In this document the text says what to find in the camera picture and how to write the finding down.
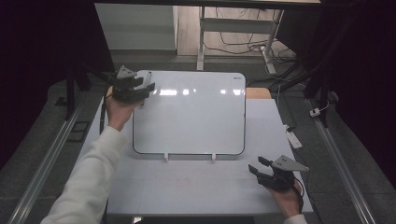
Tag white desk frame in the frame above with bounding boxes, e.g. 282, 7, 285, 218
196, 6, 285, 76

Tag black floor cables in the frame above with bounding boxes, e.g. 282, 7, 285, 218
204, 7, 302, 91

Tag white power strip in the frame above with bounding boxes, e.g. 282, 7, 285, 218
283, 124, 304, 150

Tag black square floor plate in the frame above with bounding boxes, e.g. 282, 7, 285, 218
66, 120, 92, 144

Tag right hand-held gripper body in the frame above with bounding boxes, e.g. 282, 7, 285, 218
257, 155, 310, 191

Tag person's left hand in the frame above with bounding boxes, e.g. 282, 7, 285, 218
105, 92, 143, 133

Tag white whiteboard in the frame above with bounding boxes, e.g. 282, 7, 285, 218
132, 69, 247, 156

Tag person's right hand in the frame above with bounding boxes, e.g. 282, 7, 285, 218
268, 179, 304, 219

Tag dark curtain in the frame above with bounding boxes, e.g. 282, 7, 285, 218
0, 0, 116, 172
275, 0, 396, 185

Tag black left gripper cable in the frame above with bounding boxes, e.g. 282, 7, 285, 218
98, 74, 117, 135

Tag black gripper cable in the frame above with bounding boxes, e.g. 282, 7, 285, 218
292, 176, 305, 215
98, 74, 117, 135

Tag aluminium rail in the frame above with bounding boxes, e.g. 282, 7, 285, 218
306, 98, 377, 224
7, 92, 92, 224

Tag white cabinet panel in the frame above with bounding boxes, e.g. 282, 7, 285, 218
93, 3, 179, 51

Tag black metal stand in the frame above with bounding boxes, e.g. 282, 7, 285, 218
55, 60, 117, 121
302, 60, 332, 129

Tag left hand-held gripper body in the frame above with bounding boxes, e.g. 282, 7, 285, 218
110, 64, 150, 103

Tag white table cover sheet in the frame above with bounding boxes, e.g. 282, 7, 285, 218
78, 95, 314, 217

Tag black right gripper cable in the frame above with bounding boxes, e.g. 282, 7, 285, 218
292, 176, 305, 215

